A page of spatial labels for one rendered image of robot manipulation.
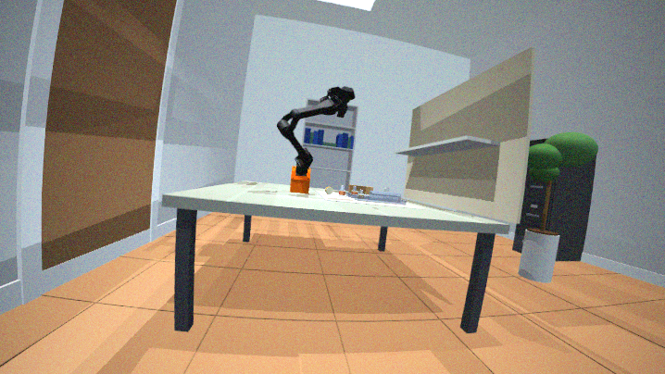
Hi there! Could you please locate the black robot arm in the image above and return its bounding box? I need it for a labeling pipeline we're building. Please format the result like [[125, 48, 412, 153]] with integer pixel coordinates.
[[277, 86, 353, 176]]

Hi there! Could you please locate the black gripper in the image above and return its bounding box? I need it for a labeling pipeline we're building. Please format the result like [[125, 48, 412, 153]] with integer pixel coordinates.
[[320, 92, 355, 102]]

